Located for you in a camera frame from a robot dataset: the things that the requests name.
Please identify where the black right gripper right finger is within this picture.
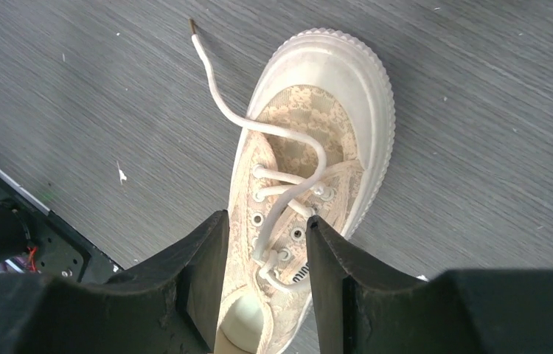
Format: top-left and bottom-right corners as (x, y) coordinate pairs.
(307, 217), (553, 353)

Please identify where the beige sneaker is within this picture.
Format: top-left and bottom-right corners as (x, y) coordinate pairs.
(191, 28), (395, 353)

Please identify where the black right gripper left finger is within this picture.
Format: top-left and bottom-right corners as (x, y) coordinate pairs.
(0, 211), (229, 353)

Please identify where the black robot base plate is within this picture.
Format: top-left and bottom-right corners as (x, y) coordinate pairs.
(0, 169), (124, 284)

